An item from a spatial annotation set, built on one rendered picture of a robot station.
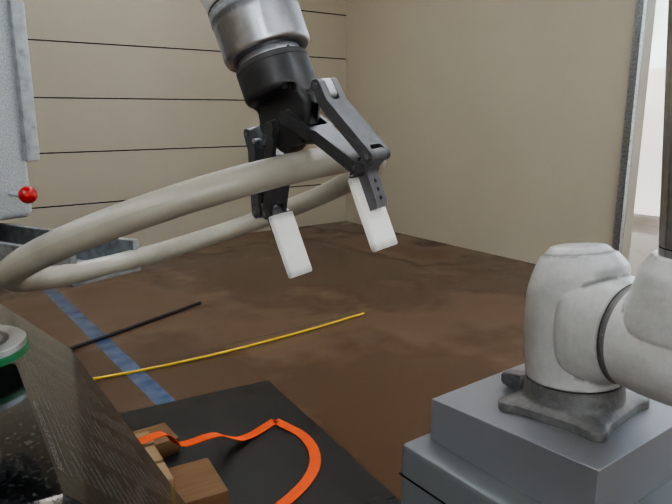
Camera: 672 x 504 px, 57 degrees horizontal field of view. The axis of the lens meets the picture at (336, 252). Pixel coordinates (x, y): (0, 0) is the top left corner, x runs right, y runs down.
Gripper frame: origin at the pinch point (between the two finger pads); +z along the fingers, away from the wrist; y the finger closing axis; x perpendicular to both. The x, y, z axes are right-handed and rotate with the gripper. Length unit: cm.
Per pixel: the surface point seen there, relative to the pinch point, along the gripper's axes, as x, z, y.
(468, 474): -31, 41, 23
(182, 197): 13.0, -9.0, 2.3
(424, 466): -29, 39, 31
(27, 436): 19, 12, 62
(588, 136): -466, -23, 198
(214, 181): 10.2, -9.6, 0.8
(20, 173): 4, -33, 74
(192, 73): -314, -224, 498
